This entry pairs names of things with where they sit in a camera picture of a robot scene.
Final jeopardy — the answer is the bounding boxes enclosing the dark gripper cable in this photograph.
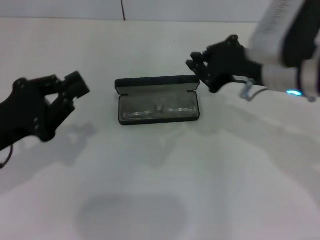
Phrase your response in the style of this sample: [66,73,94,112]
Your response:
[247,86,269,98]
[0,144,15,171]

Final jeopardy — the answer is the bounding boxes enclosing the dark left gripper cable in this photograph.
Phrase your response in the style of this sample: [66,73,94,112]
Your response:
[0,144,15,171]

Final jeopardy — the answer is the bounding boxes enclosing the dark right gripper cable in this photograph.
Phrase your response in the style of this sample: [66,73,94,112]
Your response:
[247,86,269,98]

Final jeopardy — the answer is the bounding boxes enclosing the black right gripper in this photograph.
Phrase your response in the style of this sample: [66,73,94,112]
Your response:
[185,34,266,94]

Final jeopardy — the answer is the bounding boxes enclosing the black glasses case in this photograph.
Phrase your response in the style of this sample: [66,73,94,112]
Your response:
[114,74,201,126]

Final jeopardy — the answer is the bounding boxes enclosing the clear white glasses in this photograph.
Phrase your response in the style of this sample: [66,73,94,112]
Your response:
[121,100,199,120]

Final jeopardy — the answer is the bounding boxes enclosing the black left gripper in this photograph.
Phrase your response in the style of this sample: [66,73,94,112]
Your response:
[0,70,91,151]

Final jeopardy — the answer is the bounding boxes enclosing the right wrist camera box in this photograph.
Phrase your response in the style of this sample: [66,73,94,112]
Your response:
[249,0,320,69]

